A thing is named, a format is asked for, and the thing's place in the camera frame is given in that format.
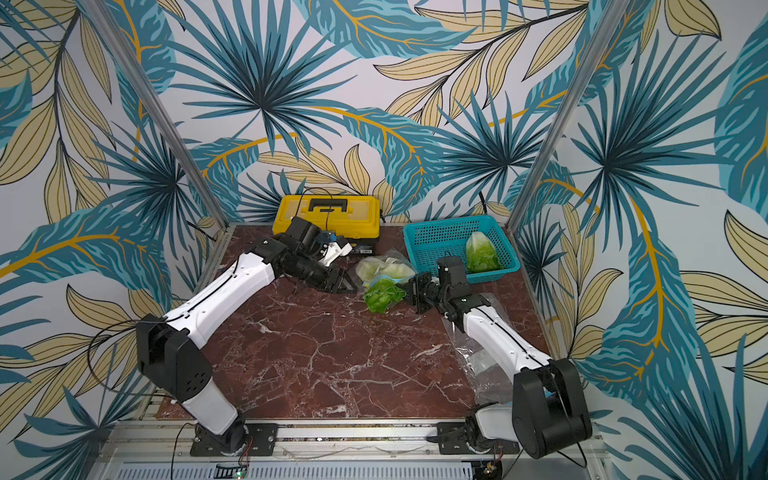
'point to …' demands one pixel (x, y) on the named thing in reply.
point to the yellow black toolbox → (356, 218)
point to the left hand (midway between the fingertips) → (350, 294)
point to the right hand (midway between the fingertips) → (394, 283)
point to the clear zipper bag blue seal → (389, 253)
